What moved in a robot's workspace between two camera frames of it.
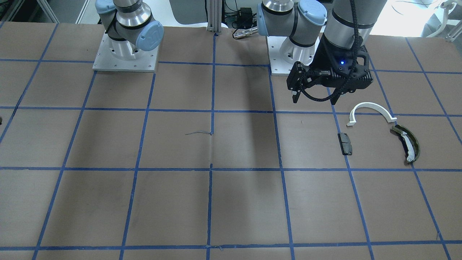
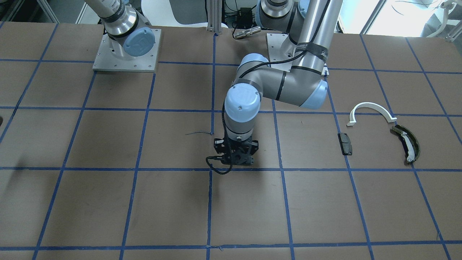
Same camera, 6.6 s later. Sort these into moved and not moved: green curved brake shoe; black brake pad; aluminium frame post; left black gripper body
Moved: left black gripper body
Not moved: black brake pad; aluminium frame post; green curved brake shoe
